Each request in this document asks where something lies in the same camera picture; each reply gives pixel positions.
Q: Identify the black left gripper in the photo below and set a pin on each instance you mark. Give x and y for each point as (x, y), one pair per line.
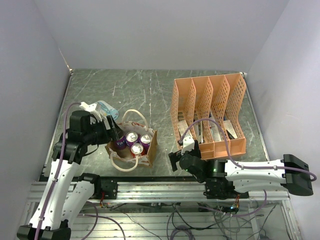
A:
(117, 132)

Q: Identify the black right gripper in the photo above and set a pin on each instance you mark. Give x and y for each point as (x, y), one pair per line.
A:
(174, 157)

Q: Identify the brown canvas tote bag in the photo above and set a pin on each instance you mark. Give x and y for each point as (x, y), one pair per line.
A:
(124, 160)

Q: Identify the silver top soda can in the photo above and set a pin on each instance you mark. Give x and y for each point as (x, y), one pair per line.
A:
(137, 150)

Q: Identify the purple soda can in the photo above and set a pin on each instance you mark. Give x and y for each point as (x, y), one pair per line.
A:
(120, 144)
(132, 138)
(145, 141)

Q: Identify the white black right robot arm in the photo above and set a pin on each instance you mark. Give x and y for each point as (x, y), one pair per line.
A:
(223, 179)

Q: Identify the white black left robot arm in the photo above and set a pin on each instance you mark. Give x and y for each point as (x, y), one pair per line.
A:
(57, 211)

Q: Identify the blue white blister pack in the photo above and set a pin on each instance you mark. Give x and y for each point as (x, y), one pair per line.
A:
(107, 110)

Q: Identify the white staples box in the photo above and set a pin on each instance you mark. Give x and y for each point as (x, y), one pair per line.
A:
(182, 127)

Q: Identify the metal stapler tool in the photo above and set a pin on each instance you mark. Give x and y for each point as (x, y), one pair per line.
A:
(199, 132)

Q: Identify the white red box in organizer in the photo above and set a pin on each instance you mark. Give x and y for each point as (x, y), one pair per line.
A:
(215, 132)

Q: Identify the peach plastic file organizer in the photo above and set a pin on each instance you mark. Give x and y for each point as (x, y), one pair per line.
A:
(214, 98)

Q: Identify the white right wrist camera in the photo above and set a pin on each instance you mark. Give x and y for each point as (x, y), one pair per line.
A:
(187, 143)

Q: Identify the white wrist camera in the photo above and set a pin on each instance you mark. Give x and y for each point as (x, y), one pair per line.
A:
(98, 112)
(187, 143)

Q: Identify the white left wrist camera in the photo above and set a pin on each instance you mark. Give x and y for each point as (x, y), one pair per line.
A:
(98, 112)

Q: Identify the aluminium frame rail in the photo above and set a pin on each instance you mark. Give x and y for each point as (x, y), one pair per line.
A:
(156, 192)

